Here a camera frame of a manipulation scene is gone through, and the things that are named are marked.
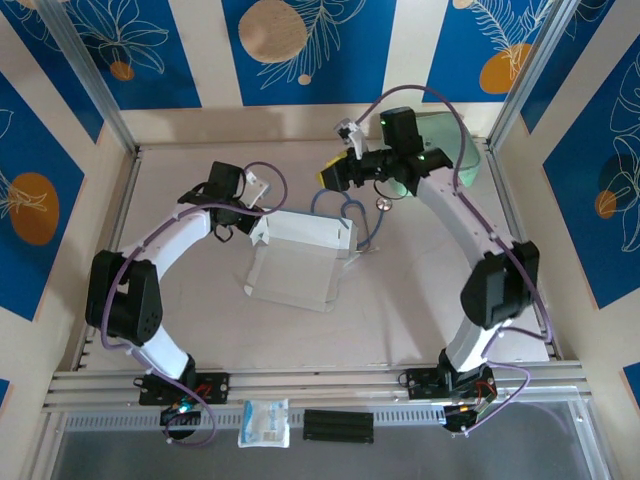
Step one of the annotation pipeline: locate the blue stethoscope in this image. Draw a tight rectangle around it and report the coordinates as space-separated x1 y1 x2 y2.
310 191 397 251

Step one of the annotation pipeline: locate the black ribbed block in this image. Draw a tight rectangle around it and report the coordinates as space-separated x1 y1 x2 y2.
302 408 376 445

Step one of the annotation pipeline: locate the aluminium table side rail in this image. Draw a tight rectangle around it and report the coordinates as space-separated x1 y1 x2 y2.
72 147 146 374
482 142 566 361

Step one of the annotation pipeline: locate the white blue gauze packet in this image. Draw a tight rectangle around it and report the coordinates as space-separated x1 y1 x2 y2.
237 398 291 450

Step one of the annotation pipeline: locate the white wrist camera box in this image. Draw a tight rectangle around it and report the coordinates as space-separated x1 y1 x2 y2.
242 169 275 207
333 117 372 157

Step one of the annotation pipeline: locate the teal and white paper box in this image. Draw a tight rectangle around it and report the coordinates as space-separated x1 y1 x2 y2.
243 207 362 314

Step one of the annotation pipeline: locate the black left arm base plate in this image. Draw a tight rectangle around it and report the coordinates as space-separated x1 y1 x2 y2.
137 371 232 406

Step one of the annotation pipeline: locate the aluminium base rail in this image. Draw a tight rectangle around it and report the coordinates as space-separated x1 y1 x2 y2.
42 367 594 414

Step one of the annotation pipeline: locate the aluminium frame post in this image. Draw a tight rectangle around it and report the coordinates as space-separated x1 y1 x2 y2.
35 0 141 155
487 0 581 151

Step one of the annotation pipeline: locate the grey slotted cable tray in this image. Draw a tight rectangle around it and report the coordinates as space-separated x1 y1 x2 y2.
62 403 447 431

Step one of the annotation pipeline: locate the mint green zip case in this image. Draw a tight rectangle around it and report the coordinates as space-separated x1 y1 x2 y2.
392 110 486 199

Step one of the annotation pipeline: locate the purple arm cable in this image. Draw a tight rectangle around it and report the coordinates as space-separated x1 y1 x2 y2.
99 160 290 447
354 84 554 436

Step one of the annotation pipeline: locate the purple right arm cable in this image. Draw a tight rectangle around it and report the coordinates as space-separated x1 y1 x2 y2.
354 84 554 436

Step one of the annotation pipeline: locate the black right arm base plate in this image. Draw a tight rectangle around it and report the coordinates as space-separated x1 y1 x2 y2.
403 367 497 401

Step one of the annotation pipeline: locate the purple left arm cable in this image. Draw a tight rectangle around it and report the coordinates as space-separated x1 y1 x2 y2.
99 160 290 447

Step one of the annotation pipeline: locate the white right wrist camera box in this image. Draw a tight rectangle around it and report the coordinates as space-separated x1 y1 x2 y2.
333 117 372 157

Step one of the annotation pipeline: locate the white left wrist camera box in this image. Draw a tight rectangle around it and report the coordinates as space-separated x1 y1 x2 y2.
242 169 275 207

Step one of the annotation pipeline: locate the black controller board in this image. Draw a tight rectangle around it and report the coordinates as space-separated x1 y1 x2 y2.
159 404 204 432
442 397 497 435

